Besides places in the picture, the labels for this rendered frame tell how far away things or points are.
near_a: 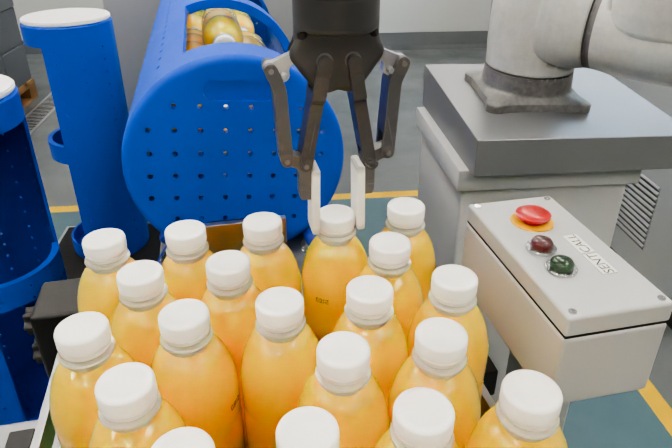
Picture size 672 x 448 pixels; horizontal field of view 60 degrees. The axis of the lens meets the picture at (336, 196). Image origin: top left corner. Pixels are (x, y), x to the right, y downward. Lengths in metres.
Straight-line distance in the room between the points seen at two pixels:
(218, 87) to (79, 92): 1.42
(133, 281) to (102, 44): 1.65
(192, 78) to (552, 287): 0.46
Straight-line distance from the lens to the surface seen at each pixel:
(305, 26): 0.50
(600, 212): 1.14
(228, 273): 0.51
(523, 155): 0.97
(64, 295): 0.74
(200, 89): 0.73
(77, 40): 2.09
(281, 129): 0.53
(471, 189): 1.00
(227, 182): 0.78
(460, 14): 6.15
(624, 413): 2.08
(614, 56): 1.00
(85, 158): 2.21
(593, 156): 1.03
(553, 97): 1.08
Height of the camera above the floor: 1.41
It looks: 28 degrees down
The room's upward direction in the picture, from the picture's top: straight up
